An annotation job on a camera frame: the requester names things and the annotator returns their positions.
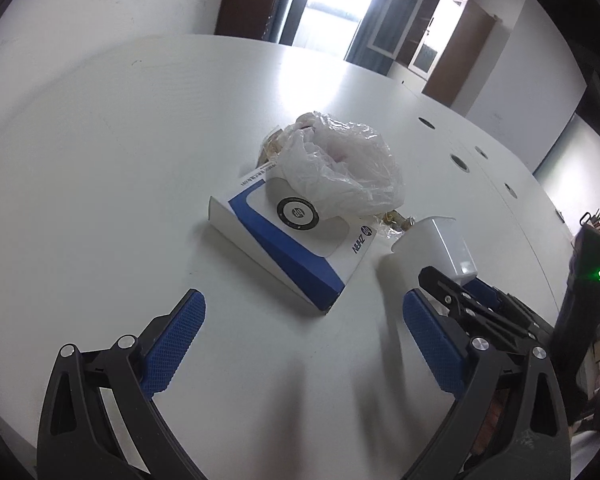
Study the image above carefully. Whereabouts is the white square plastic cup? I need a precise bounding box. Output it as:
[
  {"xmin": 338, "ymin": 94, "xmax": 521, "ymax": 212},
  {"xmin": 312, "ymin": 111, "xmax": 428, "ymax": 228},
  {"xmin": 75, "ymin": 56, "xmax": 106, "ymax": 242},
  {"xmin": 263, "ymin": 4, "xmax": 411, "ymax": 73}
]
[{"xmin": 391, "ymin": 216, "xmax": 478, "ymax": 285}]

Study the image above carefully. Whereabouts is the gold brown snack wrapper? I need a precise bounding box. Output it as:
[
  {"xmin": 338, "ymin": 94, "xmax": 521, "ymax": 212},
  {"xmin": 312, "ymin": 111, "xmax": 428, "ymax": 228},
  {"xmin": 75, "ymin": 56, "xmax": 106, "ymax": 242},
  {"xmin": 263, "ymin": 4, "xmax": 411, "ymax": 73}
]
[{"xmin": 257, "ymin": 129, "xmax": 283, "ymax": 167}]

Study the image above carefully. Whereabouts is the wooden pen holder organizer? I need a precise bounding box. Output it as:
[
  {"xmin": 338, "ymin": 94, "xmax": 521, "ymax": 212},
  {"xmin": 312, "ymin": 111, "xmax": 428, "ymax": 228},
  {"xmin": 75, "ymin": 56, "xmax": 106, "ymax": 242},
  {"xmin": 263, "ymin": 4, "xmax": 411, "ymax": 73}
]
[{"xmin": 579, "ymin": 209, "xmax": 600, "ymax": 231}]

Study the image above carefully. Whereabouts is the white plastic bag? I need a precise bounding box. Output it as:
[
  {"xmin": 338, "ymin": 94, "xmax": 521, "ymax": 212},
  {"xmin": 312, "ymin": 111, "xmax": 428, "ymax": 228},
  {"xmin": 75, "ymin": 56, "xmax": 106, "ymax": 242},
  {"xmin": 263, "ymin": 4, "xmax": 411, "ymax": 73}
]
[{"xmin": 272, "ymin": 112, "xmax": 405, "ymax": 219}]

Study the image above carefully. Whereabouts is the wooden cabinet with glass doors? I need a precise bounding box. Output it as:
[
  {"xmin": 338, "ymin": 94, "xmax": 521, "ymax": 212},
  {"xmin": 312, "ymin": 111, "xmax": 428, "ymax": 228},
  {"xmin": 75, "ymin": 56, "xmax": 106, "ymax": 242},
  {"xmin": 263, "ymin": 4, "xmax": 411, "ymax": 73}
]
[{"xmin": 367, "ymin": 0, "xmax": 496, "ymax": 106}]

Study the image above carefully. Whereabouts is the blue white cardboard box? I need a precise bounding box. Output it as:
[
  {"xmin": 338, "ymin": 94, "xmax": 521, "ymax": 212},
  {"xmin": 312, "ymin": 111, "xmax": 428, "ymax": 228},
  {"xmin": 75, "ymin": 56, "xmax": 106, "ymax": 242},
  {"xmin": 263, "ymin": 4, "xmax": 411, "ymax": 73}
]
[{"xmin": 208, "ymin": 162, "xmax": 377, "ymax": 313}]

